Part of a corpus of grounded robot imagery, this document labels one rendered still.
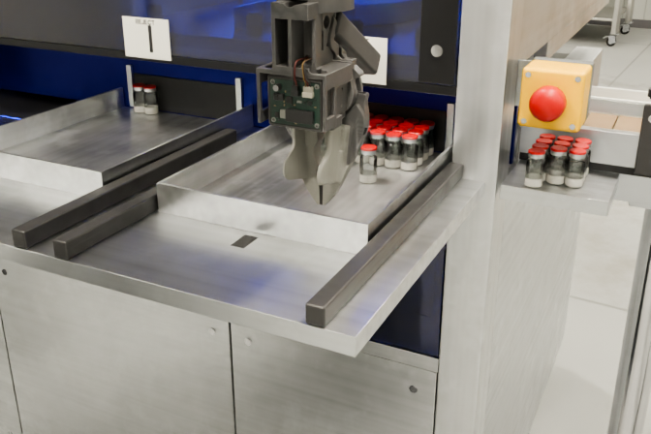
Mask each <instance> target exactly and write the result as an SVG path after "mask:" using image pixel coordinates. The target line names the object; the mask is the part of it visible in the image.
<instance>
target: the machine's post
mask: <svg viewBox="0 0 651 434"><path fill-rule="evenodd" d="M523 8H524V0H462V14H461V29H460V44H459V58H458V74H457V88H456V103H455V118H454V133H453V148H452V162H453V163H458V164H463V174H462V178H464V179H470V180H476V181H482V182H484V193H483V197H482V198H481V200H480V201H479V202H478V204H477V205H476V206H475V207H474V209H473V210H472V211H471V212H470V214H469V215H468V216H467V217H466V219H465V220H464V221H463V222H462V224H461V225H460V226H459V227H458V229H457V230H456V231H455V233H454V234H453V235H452V236H451V238H450V239H449V240H448V242H447V252H446V266H445V281H444V296H443V311H442V325H441V341H440V355H439V370H438V385H437V400H436V415H435V430H434V434H483V428H484V418H485V407H486V397H487V387H488V377H489V366H490V357H491V346H492V335H493V326H494V315H495V305H496V294H497V285H498V274H499V263H500V254H501V243H502V233H503V223H504V213H505V202H506V200H502V199H500V189H501V184H502V183H503V182H504V180H505V179H506V178H507V176H508V171H509V161H510V151H511V141H512V121H513V111H514V100H515V90H516V80H517V70H518V59H519V50H520V39H521V28H522V18H523Z"/></svg>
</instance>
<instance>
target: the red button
mask: <svg viewBox="0 0 651 434"><path fill-rule="evenodd" d="M566 105H567V99H566V96H565V94H564V93H563V91H562V90H561V89H559V88H558V87H555V86H552V85H546V86H542V87H540V88H539V89H537V90H536V91H535V92H534V93H533V95H532V96H531V98H530V101H529V109H530V111H531V113H532V114H533V116H534V117H535V118H537V119H538V120H540V121H543V122H551V121H554V120H556V119H558V118H559V117H560V116H561V115H562V113H563V112H564V110H565V109H566Z"/></svg>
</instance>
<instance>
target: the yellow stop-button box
mask: <svg viewBox="0 0 651 434"><path fill-rule="evenodd" d="M594 67H595V63H594V62H592V61H581V60H570V59H559V58H548V57H535V58H534V59H533V60H532V62H530V63H529V64H528V65H527V66H526V67H525V68H524V69H523V71H522V81H521V91H520V101H519V112H518V121H517V122H518V125H520V126H525V127H533V128H541V129H548V130H556V131H564V132H572V133H577V132H578V131H579V130H580V128H581V126H582V125H583V123H584V121H586V119H587V117H588V111H589V104H590V97H591V89H592V81H593V75H594ZM546 85H552V86H555V87H558V88H559V89H561V90H562V91H563V93H564V94H565V96H566V99H567V105H566V109H565V110H564V112H563V113H562V115H561V116H560V117H559V118H558V119H556V120H554V121H551V122H543V121H540V120H538V119H537V118H535V117H534V116H533V114H532V113H531V111H530V109H529V101H530V98H531V96H532V95H533V93H534V92H535V91H536V90H537V89H539V88H540V87H542V86H546Z"/></svg>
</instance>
